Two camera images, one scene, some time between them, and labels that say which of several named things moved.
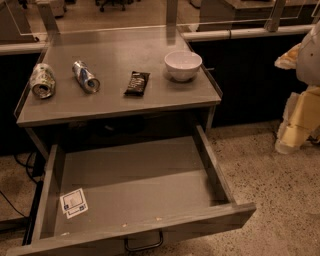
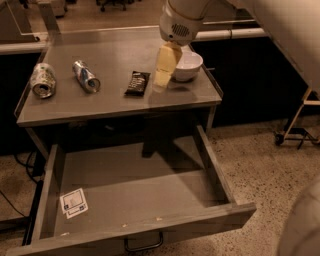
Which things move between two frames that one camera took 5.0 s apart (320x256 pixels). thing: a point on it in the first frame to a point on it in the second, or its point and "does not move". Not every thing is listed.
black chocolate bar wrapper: (137, 84) does not move
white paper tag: (74, 203) does not move
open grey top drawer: (102, 190) does not move
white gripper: (309, 59) to (175, 29)
